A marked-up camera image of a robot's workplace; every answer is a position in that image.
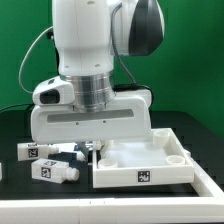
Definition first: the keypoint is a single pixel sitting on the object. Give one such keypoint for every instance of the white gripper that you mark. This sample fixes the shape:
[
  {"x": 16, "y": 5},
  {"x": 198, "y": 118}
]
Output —
[{"x": 124, "y": 117}]

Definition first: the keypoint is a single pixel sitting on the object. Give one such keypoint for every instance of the white square tabletop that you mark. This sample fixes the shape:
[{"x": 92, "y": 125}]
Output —
[{"x": 158, "y": 159}]

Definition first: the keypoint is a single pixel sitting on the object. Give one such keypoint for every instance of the paper marker sheet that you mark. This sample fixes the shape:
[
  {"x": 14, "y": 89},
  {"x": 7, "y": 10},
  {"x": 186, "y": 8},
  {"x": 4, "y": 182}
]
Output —
[{"x": 70, "y": 147}]

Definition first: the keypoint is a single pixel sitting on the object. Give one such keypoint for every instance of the white block left edge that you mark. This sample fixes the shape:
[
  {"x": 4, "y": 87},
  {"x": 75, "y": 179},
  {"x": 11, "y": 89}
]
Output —
[{"x": 1, "y": 175}]

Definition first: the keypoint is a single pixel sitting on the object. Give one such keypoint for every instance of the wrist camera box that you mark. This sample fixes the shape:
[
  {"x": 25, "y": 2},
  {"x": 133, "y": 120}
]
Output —
[{"x": 53, "y": 92}]

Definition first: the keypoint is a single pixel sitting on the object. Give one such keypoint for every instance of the white fence frame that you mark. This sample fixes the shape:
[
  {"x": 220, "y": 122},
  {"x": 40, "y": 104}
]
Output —
[{"x": 206, "y": 207}]

